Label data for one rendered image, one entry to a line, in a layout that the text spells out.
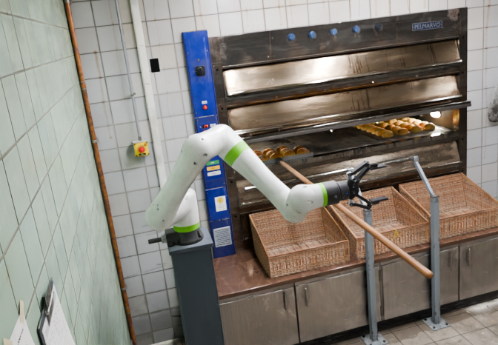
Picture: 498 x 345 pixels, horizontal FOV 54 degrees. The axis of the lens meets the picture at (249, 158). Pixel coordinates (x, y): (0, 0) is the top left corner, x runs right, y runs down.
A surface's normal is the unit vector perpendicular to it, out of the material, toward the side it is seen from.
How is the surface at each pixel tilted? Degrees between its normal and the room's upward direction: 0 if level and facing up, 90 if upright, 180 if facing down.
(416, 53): 69
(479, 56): 90
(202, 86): 90
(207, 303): 90
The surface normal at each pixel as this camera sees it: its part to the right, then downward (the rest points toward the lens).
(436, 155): 0.20, -0.11
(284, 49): 0.26, 0.22
